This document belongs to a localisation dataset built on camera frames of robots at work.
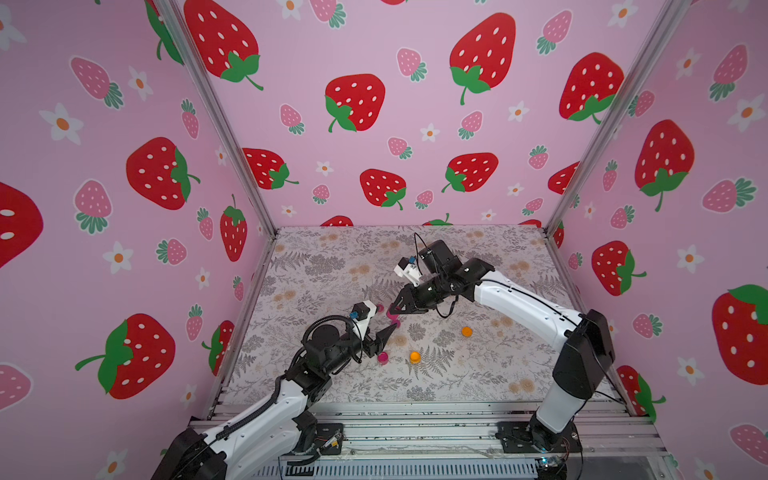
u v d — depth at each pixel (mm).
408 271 744
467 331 929
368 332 701
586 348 456
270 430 506
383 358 864
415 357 864
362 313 637
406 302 685
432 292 673
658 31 717
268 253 1195
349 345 666
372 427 776
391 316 749
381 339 687
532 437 663
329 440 717
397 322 949
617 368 890
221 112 859
